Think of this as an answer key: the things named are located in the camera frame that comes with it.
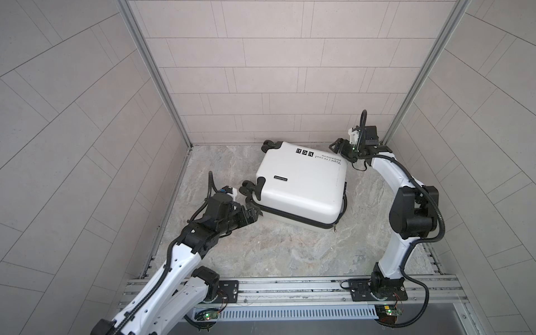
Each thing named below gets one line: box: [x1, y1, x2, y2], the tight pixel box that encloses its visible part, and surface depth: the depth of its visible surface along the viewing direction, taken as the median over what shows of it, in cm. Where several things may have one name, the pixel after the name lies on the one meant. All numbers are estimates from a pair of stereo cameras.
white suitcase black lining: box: [239, 140, 348, 232], surface depth 80 cm
